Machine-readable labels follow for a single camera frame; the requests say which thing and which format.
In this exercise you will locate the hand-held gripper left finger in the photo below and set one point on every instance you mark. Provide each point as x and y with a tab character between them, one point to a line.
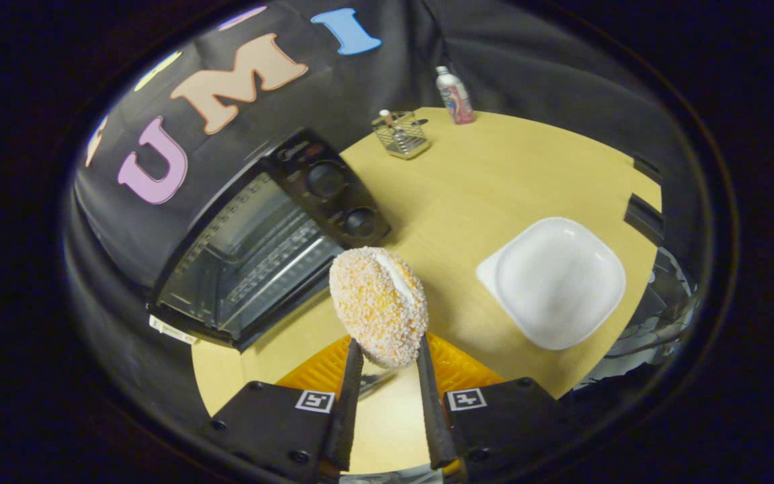
345	417

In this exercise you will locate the white pink bottle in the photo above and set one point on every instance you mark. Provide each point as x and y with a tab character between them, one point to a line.
455	97

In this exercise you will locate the black toaster oven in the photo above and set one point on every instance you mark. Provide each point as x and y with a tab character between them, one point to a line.
333	181

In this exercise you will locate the sugar-coated cream bun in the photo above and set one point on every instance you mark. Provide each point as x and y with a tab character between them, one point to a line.
377	306

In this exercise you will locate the white square plate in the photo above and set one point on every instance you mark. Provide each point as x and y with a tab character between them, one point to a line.
555	282

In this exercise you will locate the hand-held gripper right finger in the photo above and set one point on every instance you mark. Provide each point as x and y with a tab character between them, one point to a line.
435	423

